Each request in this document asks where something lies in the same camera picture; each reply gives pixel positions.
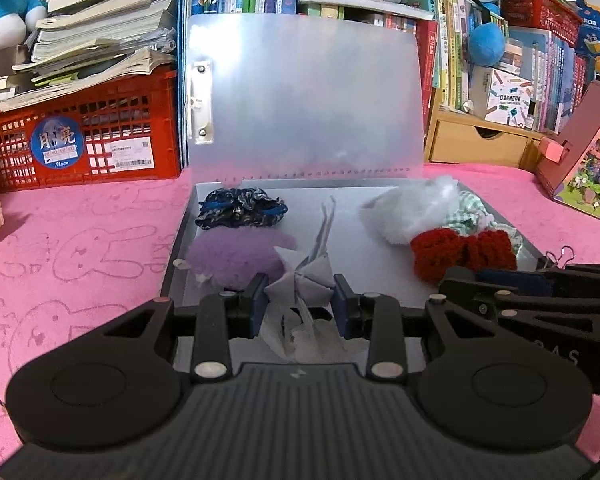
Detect white tissue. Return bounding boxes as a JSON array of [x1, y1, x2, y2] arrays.
[[258, 303, 370, 364]]

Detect white paper crane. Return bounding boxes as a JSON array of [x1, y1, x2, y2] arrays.
[[265, 196, 337, 308]]

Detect red knitted scrunchie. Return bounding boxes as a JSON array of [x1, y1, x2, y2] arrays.
[[410, 228, 517, 285]]

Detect white fluffy scrunchie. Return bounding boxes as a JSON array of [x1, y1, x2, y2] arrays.
[[360, 176, 460, 245]]

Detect navy floral scrunchie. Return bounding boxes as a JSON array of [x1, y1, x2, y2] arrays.
[[195, 188, 288, 230]]

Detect green checkered scrunchie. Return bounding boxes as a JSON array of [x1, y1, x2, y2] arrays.
[[442, 191, 524, 256]]

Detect black binder clips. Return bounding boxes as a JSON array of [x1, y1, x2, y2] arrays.
[[538, 245, 576, 270]]

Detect pink triangular miniature house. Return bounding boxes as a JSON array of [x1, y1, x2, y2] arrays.
[[535, 81, 600, 220]]

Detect pink bunny print blanket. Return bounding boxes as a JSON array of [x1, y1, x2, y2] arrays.
[[0, 160, 600, 470]]

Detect wooden drawer organizer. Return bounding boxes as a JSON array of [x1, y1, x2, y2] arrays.
[[424, 89, 544, 171]]

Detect small white patterned box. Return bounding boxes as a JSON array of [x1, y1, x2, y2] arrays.
[[482, 68, 534, 129]]

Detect translucent plastic file box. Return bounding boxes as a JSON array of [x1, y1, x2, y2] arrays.
[[159, 12, 552, 376]]

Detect red plastic crate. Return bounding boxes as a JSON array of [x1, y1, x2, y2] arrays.
[[0, 66, 181, 193]]

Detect row of upright books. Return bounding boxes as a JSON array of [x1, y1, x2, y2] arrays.
[[177, 0, 592, 137]]

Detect red basket on books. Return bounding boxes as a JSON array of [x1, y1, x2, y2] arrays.
[[501, 0, 582, 48]]

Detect stack of books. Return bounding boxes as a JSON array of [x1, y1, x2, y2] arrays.
[[0, 0, 178, 110]]

